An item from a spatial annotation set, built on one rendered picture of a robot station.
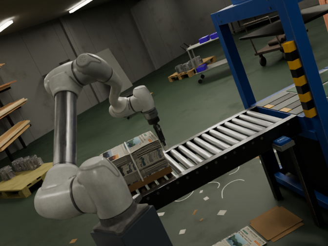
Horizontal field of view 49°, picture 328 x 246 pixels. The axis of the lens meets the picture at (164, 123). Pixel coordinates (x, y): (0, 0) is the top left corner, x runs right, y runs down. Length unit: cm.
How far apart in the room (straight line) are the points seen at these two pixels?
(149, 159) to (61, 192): 82
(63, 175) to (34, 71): 1031
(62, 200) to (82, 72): 61
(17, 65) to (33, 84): 71
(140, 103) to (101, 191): 94
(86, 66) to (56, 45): 1069
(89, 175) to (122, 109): 90
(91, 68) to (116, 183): 59
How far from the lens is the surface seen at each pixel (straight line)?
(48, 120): 1163
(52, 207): 149
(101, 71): 174
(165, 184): 210
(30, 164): 697
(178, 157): 240
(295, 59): 210
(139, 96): 217
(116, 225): 142
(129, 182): 217
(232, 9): 256
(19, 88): 1140
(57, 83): 176
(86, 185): 137
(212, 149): 230
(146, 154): 214
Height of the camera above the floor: 164
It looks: 15 degrees down
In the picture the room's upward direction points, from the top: 24 degrees counter-clockwise
